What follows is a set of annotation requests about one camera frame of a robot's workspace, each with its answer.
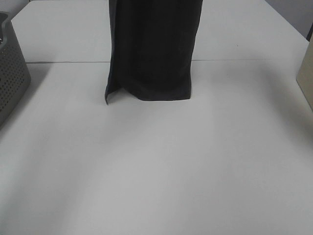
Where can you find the dark navy towel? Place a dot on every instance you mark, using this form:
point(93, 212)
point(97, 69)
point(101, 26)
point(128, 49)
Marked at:
point(152, 47)

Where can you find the grey perforated laundry basket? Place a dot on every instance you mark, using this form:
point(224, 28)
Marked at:
point(14, 74)

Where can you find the beige box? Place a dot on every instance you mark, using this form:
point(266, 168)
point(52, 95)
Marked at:
point(305, 75)

